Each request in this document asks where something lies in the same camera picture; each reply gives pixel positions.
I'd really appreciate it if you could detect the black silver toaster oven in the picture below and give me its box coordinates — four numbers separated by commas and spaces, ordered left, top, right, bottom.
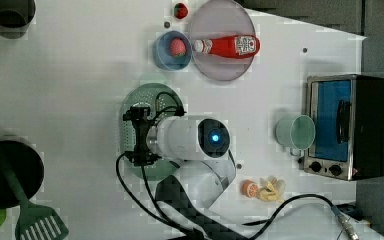
303, 74, 384, 181

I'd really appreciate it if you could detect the red ketchup bottle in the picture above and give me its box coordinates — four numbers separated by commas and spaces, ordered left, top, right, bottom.
193, 35, 260, 59

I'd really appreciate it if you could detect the large lilac plate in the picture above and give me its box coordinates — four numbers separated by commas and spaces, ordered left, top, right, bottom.
188, 0, 256, 81

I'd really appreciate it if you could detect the small blue bowl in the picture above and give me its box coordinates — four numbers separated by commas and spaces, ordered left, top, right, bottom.
152, 31, 192, 71

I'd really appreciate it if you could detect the pink strawberry in bowl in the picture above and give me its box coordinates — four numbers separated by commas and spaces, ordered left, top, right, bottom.
170, 38, 187, 57

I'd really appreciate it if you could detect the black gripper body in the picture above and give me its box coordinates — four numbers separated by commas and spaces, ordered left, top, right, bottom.
123, 106, 159, 166

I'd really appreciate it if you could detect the mint green plastic strainer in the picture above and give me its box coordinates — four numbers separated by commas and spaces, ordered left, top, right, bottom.
119, 73, 183, 181

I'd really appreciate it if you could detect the dark green slotted spatula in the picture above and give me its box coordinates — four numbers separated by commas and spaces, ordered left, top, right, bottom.
0, 149, 69, 240

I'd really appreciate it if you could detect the mint green cup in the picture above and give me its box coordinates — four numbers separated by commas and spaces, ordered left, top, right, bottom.
275, 115, 316, 157

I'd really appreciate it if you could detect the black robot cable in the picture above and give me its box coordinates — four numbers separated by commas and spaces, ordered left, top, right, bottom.
114, 91, 361, 240

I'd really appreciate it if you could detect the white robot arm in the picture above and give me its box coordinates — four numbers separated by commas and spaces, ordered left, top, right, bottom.
122, 106, 245, 240

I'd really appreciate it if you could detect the red strawberry on table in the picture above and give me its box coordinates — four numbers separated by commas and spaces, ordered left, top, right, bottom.
173, 3, 189, 19

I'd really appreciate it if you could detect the small dark grey pot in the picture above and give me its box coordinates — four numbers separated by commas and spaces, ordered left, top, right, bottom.
0, 0, 36, 28

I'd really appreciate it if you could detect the large black pot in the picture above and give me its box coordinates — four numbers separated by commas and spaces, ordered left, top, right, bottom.
0, 135, 45, 208

